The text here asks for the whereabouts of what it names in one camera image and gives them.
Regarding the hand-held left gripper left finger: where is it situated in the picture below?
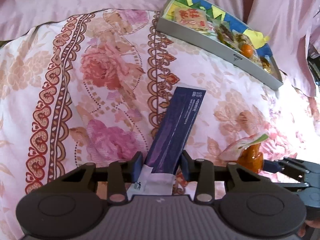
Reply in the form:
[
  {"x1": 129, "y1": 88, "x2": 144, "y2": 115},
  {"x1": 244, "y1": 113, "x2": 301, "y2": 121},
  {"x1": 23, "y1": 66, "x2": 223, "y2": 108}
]
[{"x1": 26, "y1": 151, "x2": 144, "y2": 204}]

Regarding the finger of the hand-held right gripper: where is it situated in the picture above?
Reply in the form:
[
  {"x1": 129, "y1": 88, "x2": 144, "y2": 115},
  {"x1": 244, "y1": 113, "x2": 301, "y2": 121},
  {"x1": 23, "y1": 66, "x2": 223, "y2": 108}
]
[
  {"x1": 275, "y1": 181, "x2": 312, "y2": 192},
  {"x1": 264, "y1": 156, "x2": 320, "y2": 180}
]

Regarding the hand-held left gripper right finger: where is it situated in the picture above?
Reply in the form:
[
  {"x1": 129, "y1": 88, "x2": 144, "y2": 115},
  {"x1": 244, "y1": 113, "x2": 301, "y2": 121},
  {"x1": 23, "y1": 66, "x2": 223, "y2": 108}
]
[{"x1": 180, "y1": 151, "x2": 299, "y2": 204}]

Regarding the orange snack packet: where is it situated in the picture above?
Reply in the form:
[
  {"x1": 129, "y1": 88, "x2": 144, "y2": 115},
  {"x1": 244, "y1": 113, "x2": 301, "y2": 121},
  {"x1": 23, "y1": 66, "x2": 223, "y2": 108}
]
[{"x1": 220, "y1": 133, "x2": 269, "y2": 174}]

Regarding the long blue snack packet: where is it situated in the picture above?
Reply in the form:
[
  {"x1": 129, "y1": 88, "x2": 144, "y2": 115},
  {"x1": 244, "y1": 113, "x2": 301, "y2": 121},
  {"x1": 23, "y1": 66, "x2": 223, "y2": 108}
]
[{"x1": 126, "y1": 86, "x2": 207, "y2": 197}]

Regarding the gold foil snack packet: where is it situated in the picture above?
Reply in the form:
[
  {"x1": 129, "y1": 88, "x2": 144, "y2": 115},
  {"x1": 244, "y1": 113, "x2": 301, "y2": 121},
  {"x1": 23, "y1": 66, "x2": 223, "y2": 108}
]
[{"x1": 260, "y1": 55, "x2": 273, "y2": 75}]

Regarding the small orange ball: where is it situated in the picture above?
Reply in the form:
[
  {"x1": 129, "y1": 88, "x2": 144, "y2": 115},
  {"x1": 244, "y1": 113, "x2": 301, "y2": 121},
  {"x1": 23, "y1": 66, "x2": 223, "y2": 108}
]
[{"x1": 240, "y1": 44, "x2": 253, "y2": 57}]

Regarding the grey tray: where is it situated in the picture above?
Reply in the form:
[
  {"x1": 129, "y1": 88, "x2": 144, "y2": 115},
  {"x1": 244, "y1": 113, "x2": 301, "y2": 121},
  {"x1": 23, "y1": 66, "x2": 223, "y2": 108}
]
[{"x1": 156, "y1": 0, "x2": 284, "y2": 91}]

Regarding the clear nut bar packet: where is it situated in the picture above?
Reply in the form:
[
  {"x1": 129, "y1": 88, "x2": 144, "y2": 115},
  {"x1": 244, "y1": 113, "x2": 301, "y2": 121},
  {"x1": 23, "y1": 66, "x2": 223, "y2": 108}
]
[{"x1": 234, "y1": 34, "x2": 260, "y2": 62}]

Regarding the white green snack packet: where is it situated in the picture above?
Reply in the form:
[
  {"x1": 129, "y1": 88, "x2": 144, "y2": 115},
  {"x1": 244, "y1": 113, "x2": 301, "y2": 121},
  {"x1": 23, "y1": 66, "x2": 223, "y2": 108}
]
[{"x1": 210, "y1": 21, "x2": 237, "y2": 47}]

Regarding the rice cracker packet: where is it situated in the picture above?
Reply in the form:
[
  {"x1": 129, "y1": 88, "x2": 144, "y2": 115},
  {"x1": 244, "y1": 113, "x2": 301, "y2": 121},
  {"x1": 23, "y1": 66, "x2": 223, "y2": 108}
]
[{"x1": 174, "y1": 7, "x2": 209, "y2": 33}]

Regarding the person's right hand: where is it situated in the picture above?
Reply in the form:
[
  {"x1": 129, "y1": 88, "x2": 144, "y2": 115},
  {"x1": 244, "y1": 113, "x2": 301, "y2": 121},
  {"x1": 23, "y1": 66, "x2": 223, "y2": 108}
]
[{"x1": 299, "y1": 219, "x2": 317, "y2": 238}]

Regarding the floral bed sheet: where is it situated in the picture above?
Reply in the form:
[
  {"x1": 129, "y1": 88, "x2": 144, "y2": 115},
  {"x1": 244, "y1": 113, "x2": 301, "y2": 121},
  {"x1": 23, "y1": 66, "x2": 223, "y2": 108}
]
[{"x1": 0, "y1": 9, "x2": 320, "y2": 240}]

